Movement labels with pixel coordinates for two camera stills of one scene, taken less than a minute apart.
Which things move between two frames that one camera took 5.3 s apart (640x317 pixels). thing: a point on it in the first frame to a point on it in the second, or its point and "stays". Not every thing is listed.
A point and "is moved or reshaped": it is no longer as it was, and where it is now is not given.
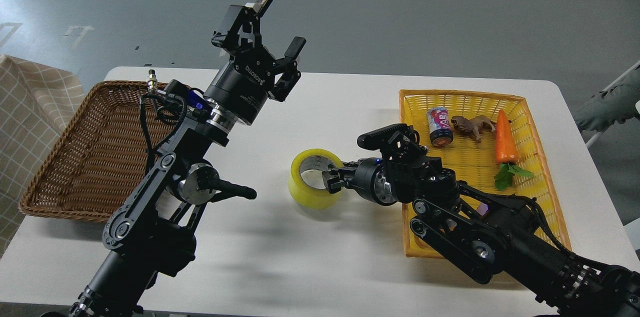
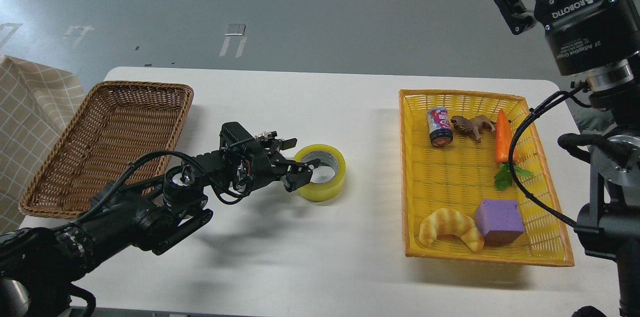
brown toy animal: x=474 y=125 stays
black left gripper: x=238 y=87 to x=269 y=164
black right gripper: x=367 y=175 to x=588 y=7
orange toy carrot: x=506 y=155 stays
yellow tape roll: x=311 y=197 is moved or reshaped
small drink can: x=440 y=131 stays
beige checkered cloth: x=37 y=101 stays
